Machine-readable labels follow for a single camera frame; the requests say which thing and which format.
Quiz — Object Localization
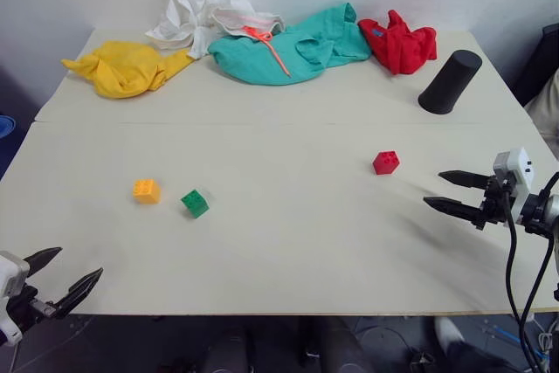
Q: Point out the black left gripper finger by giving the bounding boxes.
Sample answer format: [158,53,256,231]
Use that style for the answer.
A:
[22,246,64,279]
[52,266,105,320]

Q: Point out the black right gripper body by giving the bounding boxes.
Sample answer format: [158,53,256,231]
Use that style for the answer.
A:
[476,174,516,231]

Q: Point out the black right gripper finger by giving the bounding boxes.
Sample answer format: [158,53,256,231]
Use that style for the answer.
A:
[438,169,495,190]
[423,196,485,228]

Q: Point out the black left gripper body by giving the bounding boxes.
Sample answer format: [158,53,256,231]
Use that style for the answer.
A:
[0,283,60,346]

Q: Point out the red toy brick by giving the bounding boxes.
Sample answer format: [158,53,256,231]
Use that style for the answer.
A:
[372,150,401,176]

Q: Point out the black cylindrical cup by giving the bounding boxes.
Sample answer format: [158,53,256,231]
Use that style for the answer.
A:
[418,50,483,116]

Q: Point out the beige cushion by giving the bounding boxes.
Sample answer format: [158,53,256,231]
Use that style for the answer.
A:
[523,69,559,155]

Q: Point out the orange toy brick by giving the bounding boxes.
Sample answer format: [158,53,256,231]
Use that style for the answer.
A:
[132,178,162,205]

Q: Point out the blue round object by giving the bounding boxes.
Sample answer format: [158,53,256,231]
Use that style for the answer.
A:
[0,114,17,142]

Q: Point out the black chair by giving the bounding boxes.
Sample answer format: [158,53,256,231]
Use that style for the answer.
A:
[510,23,559,107]

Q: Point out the green toy brick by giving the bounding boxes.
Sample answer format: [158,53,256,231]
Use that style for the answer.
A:
[180,189,210,219]

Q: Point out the red crumpled garment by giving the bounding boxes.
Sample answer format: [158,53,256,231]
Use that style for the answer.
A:
[357,9,438,76]

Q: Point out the dark rounded robot leg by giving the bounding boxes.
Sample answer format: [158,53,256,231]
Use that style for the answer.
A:
[198,327,257,373]
[309,315,372,373]

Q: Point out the yellow crumpled cloth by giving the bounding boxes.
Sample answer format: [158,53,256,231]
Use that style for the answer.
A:
[60,40,197,100]

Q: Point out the teal crumpled garment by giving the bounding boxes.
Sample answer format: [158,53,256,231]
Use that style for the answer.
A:
[207,2,373,86]

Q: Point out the white crumpled cloth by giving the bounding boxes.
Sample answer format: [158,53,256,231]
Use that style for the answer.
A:
[144,0,286,60]

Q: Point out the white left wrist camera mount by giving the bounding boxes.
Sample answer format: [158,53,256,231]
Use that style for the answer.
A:
[0,250,31,347]

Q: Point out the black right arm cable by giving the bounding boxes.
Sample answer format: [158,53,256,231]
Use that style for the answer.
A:
[500,171,559,373]

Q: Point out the orange drawstring cord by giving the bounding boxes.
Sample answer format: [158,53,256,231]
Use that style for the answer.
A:
[243,25,293,79]

